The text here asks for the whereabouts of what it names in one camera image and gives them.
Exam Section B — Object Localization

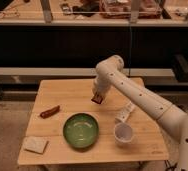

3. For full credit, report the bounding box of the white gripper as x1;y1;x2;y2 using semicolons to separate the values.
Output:
92;77;111;101

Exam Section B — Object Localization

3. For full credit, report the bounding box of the brown rectangular eraser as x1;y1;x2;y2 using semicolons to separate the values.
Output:
92;94;103;104

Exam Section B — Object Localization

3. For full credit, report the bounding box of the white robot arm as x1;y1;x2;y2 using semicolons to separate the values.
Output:
92;55;188;171

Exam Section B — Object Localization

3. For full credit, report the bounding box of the green ceramic bowl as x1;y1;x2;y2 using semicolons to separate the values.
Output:
63;113;99;149

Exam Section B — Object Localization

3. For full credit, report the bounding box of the white ceramic cup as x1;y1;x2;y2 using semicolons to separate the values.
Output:
114;122;133;146

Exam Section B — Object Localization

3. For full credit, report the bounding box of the white tube bottle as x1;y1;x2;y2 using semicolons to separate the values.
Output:
115;102;135;122

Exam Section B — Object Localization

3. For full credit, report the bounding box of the wooden table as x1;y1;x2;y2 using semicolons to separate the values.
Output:
18;79;169;165

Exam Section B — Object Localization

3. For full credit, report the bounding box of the brown sausage toy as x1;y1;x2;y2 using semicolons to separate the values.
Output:
39;105;60;119

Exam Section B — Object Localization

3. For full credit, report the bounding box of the black device on shelf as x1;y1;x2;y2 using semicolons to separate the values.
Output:
72;2;99;17

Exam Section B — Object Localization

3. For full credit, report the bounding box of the red tray on shelf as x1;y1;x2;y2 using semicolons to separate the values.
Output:
99;0;162;18

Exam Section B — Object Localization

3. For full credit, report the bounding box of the black cable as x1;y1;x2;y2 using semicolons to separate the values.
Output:
165;159;181;171

